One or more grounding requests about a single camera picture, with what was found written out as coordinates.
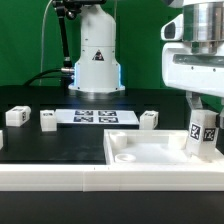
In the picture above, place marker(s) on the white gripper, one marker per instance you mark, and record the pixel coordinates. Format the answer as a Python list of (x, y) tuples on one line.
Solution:
[(195, 73)]

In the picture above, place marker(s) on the white square tabletop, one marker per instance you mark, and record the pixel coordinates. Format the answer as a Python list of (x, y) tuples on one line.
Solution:
[(146, 147)]

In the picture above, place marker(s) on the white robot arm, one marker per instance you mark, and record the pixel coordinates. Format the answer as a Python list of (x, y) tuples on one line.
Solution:
[(201, 25)]

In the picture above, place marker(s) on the white sheet with tags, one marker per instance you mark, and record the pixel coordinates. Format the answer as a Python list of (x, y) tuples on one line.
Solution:
[(98, 117)]

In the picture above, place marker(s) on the white U-shaped obstacle fence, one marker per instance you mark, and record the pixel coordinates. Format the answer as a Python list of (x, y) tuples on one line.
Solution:
[(122, 177)]

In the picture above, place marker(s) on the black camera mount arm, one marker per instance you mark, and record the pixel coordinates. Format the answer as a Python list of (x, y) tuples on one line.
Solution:
[(70, 9)]

